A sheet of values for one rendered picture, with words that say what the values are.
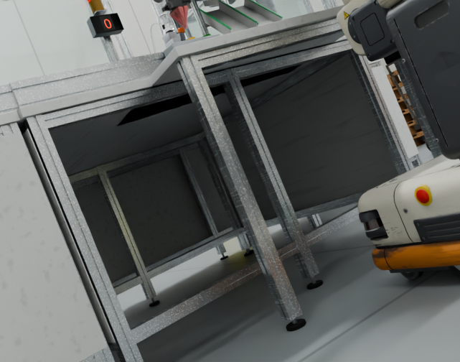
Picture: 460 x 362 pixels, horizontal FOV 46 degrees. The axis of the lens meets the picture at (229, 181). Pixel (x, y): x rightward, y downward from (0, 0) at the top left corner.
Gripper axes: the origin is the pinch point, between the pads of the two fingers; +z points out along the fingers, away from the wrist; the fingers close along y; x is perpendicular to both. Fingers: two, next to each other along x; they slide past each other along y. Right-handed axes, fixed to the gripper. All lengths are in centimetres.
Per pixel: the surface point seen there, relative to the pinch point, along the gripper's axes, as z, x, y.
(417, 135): 97, -248, -474
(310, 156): 64, -39, -75
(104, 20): -14.7, -20.3, 19.6
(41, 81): 12, 7, 63
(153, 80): 22.1, 18.9, 33.6
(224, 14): -8.0, -15.0, -34.6
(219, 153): 51, 38, 34
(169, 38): 0.5, -9.0, 2.1
